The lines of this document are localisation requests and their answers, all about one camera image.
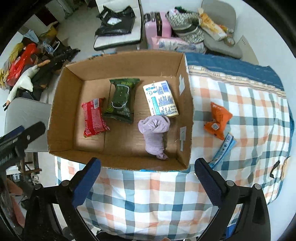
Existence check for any white goose plush toy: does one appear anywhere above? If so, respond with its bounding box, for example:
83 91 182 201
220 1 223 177
3 60 51 111

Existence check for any orange snack bag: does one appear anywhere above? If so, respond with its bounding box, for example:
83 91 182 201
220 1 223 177
204 102 233 141

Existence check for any blue long snack packet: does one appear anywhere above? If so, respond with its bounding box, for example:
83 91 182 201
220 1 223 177
208 132 236 169

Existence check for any black plastic bag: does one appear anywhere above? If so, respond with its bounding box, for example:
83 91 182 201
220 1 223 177
95 6 135 37

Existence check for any pink suitcase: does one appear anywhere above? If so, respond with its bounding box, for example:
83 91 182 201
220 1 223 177
144 11 171 49

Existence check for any floral pink pillow pack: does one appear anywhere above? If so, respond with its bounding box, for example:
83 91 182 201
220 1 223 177
149 36 207 54

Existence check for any grey plastic chair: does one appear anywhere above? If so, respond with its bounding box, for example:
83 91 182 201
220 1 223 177
4 97 53 153

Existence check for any cardboard box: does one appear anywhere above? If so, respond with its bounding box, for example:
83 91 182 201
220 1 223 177
47 50 193 171

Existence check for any black clip on blanket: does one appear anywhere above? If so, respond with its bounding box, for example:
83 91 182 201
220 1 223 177
269 160 280 179

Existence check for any purple towel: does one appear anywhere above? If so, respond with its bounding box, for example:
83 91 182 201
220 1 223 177
138 115 170 160

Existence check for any plaid checkered blanket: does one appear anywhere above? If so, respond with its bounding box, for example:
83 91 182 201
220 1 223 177
61 53 293 240

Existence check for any green wet wipes pack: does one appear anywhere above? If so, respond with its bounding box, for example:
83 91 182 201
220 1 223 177
103 78 140 124

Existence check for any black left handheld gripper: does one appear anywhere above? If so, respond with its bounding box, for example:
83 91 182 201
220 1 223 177
1 121 46 172

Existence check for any grey office chair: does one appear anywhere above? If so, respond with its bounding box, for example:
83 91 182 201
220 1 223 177
200 1 242 59

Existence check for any red plastic bag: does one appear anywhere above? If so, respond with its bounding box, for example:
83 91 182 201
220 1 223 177
6 43 38 86

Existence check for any white padded chair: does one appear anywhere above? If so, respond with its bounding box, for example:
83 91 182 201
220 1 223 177
93 1 143 51

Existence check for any yellow bread package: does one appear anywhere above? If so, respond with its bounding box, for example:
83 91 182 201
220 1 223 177
198 8 227 41

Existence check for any white blue tissue pack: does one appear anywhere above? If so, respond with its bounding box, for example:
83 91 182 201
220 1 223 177
143 80 179 118

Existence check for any black white patterned bag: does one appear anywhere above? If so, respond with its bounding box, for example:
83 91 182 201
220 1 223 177
165 9 204 44

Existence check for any red snack packet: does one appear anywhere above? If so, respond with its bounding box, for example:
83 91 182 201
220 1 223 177
81 98 110 138

